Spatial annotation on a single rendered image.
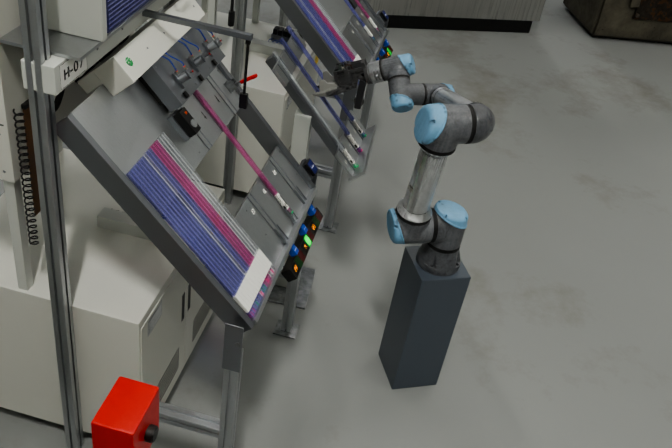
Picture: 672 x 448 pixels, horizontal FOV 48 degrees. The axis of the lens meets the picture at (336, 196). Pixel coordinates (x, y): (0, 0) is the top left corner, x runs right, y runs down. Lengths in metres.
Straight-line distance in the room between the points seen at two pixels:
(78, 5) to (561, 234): 2.77
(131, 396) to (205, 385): 1.05
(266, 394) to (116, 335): 0.77
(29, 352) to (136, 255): 0.42
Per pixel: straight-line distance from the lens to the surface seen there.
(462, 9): 5.86
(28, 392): 2.64
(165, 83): 2.09
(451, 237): 2.49
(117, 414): 1.78
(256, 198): 2.28
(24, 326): 2.41
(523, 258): 3.70
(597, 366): 3.32
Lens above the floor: 2.18
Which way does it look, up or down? 35 degrees down
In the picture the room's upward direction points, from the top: 10 degrees clockwise
